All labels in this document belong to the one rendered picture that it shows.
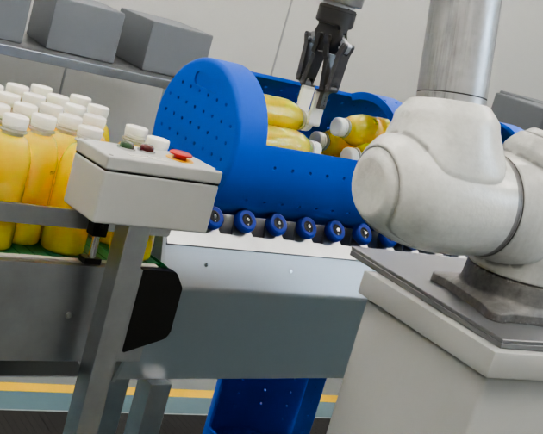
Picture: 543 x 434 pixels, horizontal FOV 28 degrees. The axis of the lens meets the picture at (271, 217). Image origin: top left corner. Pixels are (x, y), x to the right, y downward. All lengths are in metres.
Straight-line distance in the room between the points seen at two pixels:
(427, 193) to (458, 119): 0.11
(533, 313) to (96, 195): 0.66
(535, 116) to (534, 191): 3.99
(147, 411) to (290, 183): 0.50
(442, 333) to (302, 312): 0.61
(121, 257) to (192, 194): 0.14
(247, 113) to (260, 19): 3.95
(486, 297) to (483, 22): 0.40
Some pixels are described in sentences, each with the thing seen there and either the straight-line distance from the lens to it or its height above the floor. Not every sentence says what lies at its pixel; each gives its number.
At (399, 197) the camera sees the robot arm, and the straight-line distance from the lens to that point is 1.45.
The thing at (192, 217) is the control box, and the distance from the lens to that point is 1.64.
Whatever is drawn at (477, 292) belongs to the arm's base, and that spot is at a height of 1.04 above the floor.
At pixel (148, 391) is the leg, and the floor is 0.61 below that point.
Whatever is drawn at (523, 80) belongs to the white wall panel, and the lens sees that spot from 7.05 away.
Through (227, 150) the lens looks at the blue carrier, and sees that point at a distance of 1.91.
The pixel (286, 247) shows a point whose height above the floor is 0.92.
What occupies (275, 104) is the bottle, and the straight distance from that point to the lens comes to 2.06.
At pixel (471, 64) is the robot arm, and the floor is 1.36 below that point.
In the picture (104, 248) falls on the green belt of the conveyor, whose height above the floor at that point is 0.90.
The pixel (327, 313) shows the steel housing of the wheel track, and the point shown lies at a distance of 2.18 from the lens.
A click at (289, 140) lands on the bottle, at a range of 2.03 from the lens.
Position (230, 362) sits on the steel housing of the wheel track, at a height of 0.67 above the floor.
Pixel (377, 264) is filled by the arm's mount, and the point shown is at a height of 1.01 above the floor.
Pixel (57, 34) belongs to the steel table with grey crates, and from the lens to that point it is 4.62.
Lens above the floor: 1.38
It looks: 11 degrees down
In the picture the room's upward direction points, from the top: 16 degrees clockwise
